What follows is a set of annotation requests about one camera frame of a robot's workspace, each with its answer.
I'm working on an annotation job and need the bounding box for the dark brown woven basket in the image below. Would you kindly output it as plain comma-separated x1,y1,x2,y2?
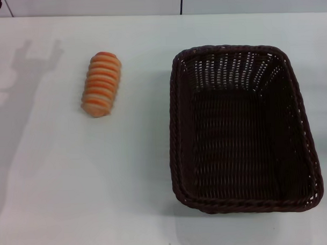
166,41,325,216

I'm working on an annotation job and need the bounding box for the orange striped bread loaf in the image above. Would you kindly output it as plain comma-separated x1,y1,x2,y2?
79,51,124,118

